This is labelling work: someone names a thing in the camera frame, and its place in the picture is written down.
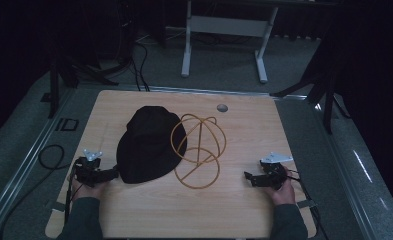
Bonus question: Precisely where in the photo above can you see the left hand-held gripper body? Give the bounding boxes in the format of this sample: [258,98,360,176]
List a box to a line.
[73,148,104,188]

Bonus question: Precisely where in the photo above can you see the black floor cable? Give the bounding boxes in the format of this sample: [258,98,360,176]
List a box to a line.
[0,143,72,240]

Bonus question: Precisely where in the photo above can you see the black bucket hat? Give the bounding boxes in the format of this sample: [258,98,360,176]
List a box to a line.
[115,105,188,185]

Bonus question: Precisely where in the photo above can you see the black metal stand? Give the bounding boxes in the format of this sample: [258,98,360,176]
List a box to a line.
[271,39,351,136]
[40,56,120,120]

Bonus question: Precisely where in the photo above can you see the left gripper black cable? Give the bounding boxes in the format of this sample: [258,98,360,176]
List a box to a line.
[63,159,78,225]

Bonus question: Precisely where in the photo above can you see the black floor bracket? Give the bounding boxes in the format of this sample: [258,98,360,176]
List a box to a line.
[54,117,80,133]

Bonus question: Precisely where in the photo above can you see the white metal desk frame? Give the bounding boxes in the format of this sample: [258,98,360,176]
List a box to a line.
[180,0,280,85]

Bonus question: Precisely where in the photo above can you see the yellow wire hat stand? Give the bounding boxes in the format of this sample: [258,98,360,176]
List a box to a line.
[170,113,228,190]

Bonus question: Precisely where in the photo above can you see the grey table strap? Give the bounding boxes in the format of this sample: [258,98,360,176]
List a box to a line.
[296,199,318,210]
[51,199,67,213]

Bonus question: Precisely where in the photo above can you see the silver metal floor rail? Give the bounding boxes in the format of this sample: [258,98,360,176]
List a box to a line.
[117,84,308,100]
[0,87,77,231]
[312,99,385,240]

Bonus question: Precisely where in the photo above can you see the black hanging cables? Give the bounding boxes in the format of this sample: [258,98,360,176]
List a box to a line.
[115,0,152,93]

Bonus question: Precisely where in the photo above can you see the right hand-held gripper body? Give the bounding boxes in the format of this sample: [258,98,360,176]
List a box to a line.
[258,152,294,191]

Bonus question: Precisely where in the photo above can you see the person's left hand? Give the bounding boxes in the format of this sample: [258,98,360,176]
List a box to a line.
[71,178,108,201]

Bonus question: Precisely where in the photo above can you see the person's right hand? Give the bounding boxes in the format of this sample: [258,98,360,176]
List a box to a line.
[264,165,297,206]

